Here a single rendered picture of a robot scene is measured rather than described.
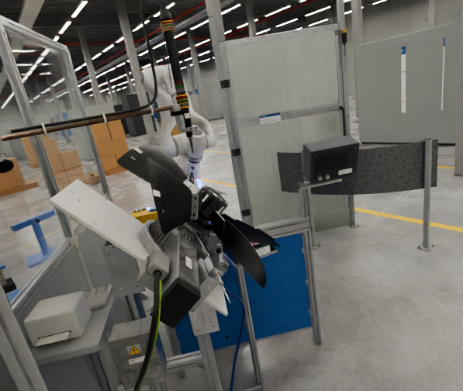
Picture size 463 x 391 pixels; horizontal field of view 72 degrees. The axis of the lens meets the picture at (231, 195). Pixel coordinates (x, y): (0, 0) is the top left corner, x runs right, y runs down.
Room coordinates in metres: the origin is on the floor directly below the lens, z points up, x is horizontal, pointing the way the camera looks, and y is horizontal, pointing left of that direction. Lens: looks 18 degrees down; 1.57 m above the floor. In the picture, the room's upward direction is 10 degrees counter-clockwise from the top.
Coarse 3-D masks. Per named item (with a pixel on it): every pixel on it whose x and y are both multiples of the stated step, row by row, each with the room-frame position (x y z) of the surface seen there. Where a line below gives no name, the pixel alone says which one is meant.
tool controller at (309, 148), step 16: (304, 144) 1.65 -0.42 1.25; (320, 144) 1.62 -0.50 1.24; (336, 144) 1.59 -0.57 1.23; (352, 144) 1.58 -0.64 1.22; (304, 160) 1.66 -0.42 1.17; (320, 160) 1.57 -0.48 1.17; (336, 160) 1.58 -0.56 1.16; (352, 160) 1.60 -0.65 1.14; (320, 176) 1.58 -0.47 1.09; (336, 176) 1.61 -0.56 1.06
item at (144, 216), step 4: (132, 212) 1.58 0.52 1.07; (136, 212) 1.56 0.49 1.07; (140, 212) 1.55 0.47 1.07; (144, 212) 1.54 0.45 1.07; (148, 212) 1.53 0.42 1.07; (152, 212) 1.52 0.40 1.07; (156, 212) 1.51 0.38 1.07; (136, 216) 1.50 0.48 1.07; (140, 216) 1.50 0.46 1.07; (144, 216) 1.50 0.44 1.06; (148, 216) 1.50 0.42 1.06; (152, 216) 1.50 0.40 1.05; (156, 216) 1.50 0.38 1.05; (140, 220) 1.50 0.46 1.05; (144, 220) 1.50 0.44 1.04
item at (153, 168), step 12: (156, 168) 0.91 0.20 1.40; (156, 180) 0.87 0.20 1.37; (168, 180) 0.93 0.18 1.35; (180, 180) 0.99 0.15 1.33; (168, 192) 0.90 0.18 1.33; (180, 192) 0.96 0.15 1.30; (156, 204) 0.81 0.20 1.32; (168, 204) 0.87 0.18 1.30; (180, 204) 0.94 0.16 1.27; (168, 216) 0.85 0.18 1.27; (180, 216) 0.92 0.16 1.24; (168, 228) 0.83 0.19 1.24
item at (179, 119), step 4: (172, 108) 1.17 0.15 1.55; (176, 108) 1.18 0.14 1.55; (180, 108) 1.19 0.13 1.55; (172, 112) 1.19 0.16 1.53; (176, 112) 1.17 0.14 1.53; (180, 112) 1.18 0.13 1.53; (176, 116) 1.19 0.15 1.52; (180, 116) 1.18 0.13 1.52; (176, 120) 1.20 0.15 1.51; (180, 120) 1.18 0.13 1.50; (176, 124) 1.20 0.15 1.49; (180, 124) 1.18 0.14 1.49; (184, 124) 1.19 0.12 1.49; (180, 128) 1.19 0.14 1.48; (184, 128) 1.19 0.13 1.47; (188, 128) 1.18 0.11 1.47; (192, 128) 1.19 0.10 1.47; (196, 128) 1.20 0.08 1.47; (180, 132) 1.20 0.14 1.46
